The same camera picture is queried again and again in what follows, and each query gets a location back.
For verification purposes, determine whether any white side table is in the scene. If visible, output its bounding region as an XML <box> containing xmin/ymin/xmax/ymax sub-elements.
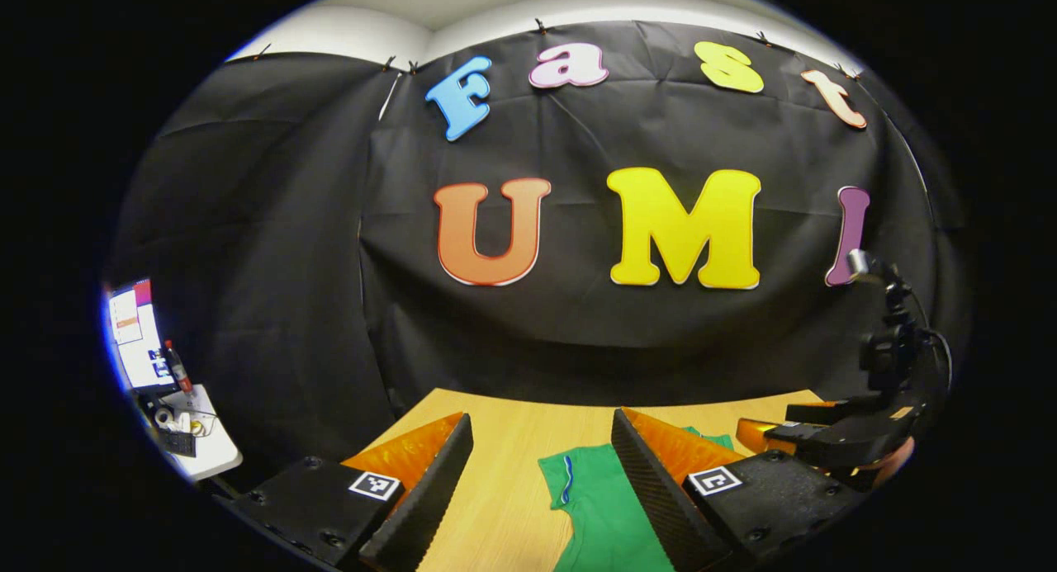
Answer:
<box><xmin>132</xmin><ymin>382</ymin><xmax>244</xmax><ymax>484</ymax></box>

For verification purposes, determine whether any computer monitor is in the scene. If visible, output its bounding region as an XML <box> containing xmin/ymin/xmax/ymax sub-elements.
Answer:
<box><xmin>106</xmin><ymin>279</ymin><xmax>176</xmax><ymax>391</ymax></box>

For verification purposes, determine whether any green T-shirt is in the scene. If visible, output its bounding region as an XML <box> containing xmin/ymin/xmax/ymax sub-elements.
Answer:
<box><xmin>538</xmin><ymin>426</ymin><xmax>736</xmax><ymax>572</ymax></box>

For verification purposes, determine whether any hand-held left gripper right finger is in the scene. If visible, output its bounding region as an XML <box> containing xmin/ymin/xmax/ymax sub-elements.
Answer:
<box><xmin>611</xmin><ymin>407</ymin><xmax>868</xmax><ymax>572</ymax></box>

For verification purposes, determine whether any black backdrop cloth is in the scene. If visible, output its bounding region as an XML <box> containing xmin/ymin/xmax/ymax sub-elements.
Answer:
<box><xmin>107</xmin><ymin>19</ymin><xmax>971</xmax><ymax>507</ymax></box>

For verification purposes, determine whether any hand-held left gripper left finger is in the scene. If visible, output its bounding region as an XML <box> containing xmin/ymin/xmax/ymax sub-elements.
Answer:
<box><xmin>216</xmin><ymin>412</ymin><xmax>475</xmax><ymax>571</ymax></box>

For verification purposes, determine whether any red slim bottle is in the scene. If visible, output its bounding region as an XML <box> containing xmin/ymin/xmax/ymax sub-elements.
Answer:
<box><xmin>164</xmin><ymin>339</ymin><xmax>193</xmax><ymax>395</ymax></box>

